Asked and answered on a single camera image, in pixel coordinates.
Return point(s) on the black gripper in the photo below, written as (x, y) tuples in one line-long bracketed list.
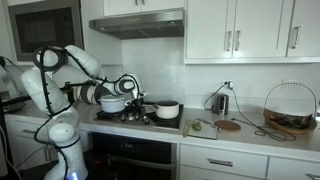
[(137, 96)]

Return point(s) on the large green broccoli floret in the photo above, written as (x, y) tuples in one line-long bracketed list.
[(196, 127)]

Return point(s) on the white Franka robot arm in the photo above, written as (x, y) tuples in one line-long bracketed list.
[(50, 96)]

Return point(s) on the white lidded casserole pot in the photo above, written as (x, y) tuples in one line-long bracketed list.
[(112, 104)]

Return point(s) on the steel cooktop knob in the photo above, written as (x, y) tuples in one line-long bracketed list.
[(130, 117), (147, 121), (122, 117), (144, 118), (137, 116)]

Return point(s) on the black and steel cooktop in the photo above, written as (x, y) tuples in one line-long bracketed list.
[(166, 122)]

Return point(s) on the black built-in oven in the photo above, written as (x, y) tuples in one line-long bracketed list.
[(133, 153)]

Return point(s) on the wooden spatula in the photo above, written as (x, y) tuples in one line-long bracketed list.
[(185, 130)]

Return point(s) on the steel kitchen knife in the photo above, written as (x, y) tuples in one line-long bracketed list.
[(208, 122)]

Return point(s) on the steel range hood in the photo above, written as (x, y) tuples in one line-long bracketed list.
[(140, 25)]

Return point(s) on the wide white drawer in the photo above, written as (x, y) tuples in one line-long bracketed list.
[(200, 160)]

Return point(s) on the dark grey electric kettle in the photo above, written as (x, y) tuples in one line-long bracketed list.
[(220, 105)]

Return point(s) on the round cork trivet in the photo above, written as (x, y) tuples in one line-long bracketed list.
[(227, 125)]

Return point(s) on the white cabinet door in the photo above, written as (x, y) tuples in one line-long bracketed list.
[(163, 4), (310, 30), (260, 30), (206, 30), (120, 6)]

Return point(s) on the built-in steel microwave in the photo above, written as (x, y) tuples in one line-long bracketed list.
[(45, 30)]

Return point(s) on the clear domed countertop appliance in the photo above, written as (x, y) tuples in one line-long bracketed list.
[(10, 83)]

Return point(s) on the dark contents of basket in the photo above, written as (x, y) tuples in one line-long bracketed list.
[(293, 120)]

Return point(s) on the white wall outlet with plugs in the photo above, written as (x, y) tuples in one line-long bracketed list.
[(228, 84)]

